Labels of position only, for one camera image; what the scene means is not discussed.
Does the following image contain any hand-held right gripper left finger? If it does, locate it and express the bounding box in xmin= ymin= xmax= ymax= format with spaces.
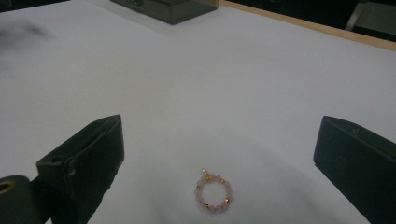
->
xmin=36 ymin=114 xmax=125 ymax=224

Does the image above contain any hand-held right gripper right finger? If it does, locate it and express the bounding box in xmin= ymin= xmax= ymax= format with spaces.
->
xmin=313 ymin=115 xmax=396 ymax=224

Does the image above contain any pink bead bracelet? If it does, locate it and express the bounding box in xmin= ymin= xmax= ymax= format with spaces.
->
xmin=193 ymin=167 xmax=233 ymax=215

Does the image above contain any dark translucent compartment box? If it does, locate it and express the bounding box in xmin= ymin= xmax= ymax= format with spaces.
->
xmin=110 ymin=0 xmax=219 ymax=26

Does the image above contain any white metal stand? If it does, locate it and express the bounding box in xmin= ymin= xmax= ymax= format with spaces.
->
xmin=345 ymin=0 xmax=396 ymax=42

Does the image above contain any white table mat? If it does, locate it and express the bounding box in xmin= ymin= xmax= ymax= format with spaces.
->
xmin=0 ymin=0 xmax=396 ymax=224

